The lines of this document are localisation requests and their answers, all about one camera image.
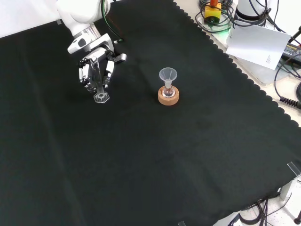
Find black looped cable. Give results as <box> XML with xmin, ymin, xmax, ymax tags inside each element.
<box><xmin>194</xmin><ymin>0</ymin><xmax>236</xmax><ymax>33</ymax></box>

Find clear round-bottom flask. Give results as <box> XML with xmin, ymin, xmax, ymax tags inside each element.
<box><xmin>162</xmin><ymin>80</ymin><xmax>176</xmax><ymax>98</ymax></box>

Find cork ring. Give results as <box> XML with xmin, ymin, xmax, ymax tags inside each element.
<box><xmin>158</xmin><ymin>86</ymin><xmax>181</xmax><ymax>106</ymax></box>

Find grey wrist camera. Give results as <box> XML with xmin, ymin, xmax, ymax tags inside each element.
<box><xmin>113</xmin><ymin>53</ymin><xmax>127</xmax><ymax>64</ymax></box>

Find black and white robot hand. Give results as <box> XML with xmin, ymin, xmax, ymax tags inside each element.
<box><xmin>78</xmin><ymin>47</ymin><xmax>116</xmax><ymax>95</ymax></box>

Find black cable bundle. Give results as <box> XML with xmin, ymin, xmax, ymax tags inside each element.
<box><xmin>225</xmin><ymin>197</ymin><xmax>294</xmax><ymax>226</ymax></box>

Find clear graduated cylinder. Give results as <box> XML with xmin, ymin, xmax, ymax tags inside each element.
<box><xmin>88</xmin><ymin>56</ymin><xmax>111</xmax><ymax>105</ymax></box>

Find pale board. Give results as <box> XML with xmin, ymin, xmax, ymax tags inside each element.
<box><xmin>231</xmin><ymin>55</ymin><xmax>291</xmax><ymax>86</ymax></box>

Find black power adapter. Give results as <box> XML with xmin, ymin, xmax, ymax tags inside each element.
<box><xmin>282</xmin><ymin>42</ymin><xmax>301</xmax><ymax>62</ymax></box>

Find green cable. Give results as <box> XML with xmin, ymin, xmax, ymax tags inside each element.
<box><xmin>101</xmin><ymin>0</ymin><xmax>125</xmax><ymax>44</ymax></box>

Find yellow stop button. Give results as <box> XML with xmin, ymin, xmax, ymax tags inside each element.
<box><xmin>204</xmin><ymin>0</ymin><xmax>223</xmax><ymax>25</ymax></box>

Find clear plastic funnel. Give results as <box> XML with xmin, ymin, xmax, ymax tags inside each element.
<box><xmin>158</xmin><ymin>67</ymin><xmax>178</xmax><ymax>87</ymax></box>

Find white cylindrical base black band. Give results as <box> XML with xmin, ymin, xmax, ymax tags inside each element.
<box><xmin>231</xmin><ymin>0</ymin><xmax>271</xmax><ymax>28</ymax></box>

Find black coiled cable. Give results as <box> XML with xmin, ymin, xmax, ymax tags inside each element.
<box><xmin>274</xmin><ymin>63</ymin><xmax>301</xmax><ymax>108</ymax></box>

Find black bench cloth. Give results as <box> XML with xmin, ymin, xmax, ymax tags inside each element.
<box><xmin>0</xmin><ymin>0</ymin><xmax>301</xmax><ymax>226</ymax></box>

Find white metal bracket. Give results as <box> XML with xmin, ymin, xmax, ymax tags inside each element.
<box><xmin>279</xmin><ymin>175</ymin><xmax>301</xmax><ymax>201</ymax></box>

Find white paper sheet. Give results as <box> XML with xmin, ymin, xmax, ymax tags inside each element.
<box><xmin>225</xmin><ymin>24</ymin><xmax>292</xmax><ymax>71</ymax></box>

